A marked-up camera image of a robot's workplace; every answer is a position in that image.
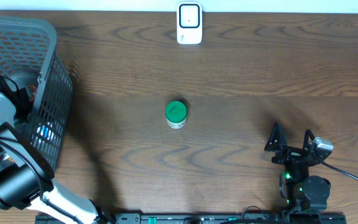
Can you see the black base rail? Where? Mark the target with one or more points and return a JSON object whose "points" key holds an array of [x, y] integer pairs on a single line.
{"points": [[251, 217]]}

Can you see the white barcode scanner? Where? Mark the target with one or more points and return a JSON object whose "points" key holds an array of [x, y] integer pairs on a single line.
{"points": [[189, 23]]}

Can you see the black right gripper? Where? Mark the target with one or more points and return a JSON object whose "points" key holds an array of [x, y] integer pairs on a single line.
{"points": [[290, 153]]}

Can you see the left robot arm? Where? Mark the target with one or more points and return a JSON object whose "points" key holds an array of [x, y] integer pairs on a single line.
{"points": [[27, 180]]}

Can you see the white Panadol medicine box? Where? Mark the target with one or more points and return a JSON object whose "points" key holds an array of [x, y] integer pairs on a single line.
{"points": [[46, 132]]}

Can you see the red Top chocolate bar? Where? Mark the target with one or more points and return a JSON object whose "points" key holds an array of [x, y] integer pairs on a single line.
{"points": [[32, 90]]}

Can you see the green lid jar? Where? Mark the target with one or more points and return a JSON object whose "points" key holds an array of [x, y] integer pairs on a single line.
{"points": [[176, 114]]}

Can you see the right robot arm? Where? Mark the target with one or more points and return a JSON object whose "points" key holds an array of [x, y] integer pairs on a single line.
{"points": [[305, 193]]}

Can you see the grey plastic basket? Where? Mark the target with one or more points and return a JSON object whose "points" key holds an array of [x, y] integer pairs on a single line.
{"points": [[28, 55]]}

